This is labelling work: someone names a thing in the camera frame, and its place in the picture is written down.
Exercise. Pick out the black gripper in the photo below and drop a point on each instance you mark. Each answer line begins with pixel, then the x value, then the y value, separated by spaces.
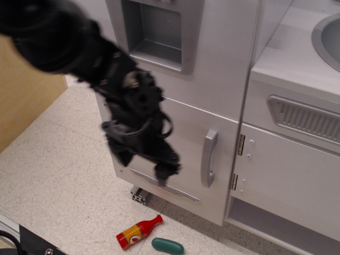
pixel 148 141

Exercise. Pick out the silver fridge door handle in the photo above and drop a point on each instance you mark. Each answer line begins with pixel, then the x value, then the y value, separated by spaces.
pixel 209 143

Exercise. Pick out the white fridge door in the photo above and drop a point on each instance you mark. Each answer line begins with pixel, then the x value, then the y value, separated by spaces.
pixel 184 189

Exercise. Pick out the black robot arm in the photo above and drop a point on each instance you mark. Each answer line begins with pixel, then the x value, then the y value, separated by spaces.
pixel 57 37

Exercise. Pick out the aluminium extrusion foot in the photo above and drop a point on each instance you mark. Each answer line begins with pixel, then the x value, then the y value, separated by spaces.
pixel 140 195

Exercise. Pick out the red toy sauce bottle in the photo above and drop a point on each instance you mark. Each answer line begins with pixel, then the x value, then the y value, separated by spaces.
pixel 137 232

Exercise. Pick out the green toy pickle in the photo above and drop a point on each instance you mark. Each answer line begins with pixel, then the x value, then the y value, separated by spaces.
pixel 168 246

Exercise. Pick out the lower brass cabinet hinge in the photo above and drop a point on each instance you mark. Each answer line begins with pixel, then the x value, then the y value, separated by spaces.
pixel 234 182

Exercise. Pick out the brass cabinet hinge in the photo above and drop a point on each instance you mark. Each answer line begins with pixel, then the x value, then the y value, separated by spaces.
pixel 234 182
pixel 241 144

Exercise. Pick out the upper brass cabinet hinge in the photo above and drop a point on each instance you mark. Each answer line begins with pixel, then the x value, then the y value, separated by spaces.
pixel 241 144

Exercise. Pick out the white toy kitchen counter unit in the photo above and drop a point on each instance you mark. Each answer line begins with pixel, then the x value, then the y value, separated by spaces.
pixel 290 67

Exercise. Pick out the silver ice dispenser recess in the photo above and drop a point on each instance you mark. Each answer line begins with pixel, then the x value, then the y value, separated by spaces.
pixel 162 33

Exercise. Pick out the white cabinet door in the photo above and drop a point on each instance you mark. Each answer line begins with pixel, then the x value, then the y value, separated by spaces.
pixel 289 179

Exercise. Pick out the wooden panel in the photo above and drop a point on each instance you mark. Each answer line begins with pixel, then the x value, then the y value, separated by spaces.
pixel 25 92

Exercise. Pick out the silver vent panel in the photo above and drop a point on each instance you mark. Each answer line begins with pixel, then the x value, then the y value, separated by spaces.
pixel 303 118

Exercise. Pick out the silver toy sink basin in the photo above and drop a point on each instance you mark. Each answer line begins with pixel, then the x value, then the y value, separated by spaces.
pixel 325 40

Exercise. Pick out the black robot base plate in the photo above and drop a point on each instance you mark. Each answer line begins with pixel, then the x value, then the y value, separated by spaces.
pixel 34 244

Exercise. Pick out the aluminium rail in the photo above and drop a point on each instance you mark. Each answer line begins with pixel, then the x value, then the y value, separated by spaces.
pixel 10 226

